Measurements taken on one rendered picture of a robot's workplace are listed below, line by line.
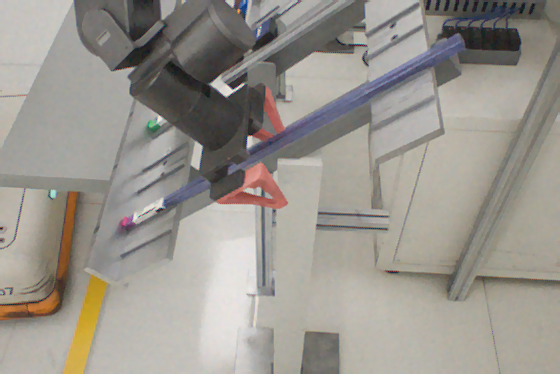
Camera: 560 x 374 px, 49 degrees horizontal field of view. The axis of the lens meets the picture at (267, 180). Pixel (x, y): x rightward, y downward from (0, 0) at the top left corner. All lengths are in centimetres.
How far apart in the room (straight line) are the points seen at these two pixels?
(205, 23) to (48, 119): 71
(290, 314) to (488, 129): 51
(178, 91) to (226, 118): 6
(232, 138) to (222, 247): 109
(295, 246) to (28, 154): 52
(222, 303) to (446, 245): 58
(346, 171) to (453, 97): 72
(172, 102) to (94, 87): 69
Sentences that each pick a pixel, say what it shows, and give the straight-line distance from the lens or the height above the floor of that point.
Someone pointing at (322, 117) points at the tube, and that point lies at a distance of 67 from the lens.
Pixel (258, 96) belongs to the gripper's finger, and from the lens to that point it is 68.
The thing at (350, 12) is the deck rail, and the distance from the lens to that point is 103.
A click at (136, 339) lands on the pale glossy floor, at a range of 160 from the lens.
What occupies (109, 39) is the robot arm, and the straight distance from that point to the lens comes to 61.
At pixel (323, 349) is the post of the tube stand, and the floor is 1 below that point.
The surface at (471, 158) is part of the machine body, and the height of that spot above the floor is 50.
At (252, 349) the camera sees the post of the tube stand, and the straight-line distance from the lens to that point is 155.
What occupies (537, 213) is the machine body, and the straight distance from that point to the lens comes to 148.
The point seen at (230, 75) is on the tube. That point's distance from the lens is 89.
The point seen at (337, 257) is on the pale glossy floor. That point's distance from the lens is 170.
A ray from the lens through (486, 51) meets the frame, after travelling 131.
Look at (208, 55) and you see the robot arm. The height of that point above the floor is 106.
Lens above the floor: 142
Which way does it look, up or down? 50 degrees down
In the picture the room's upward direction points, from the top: straight up
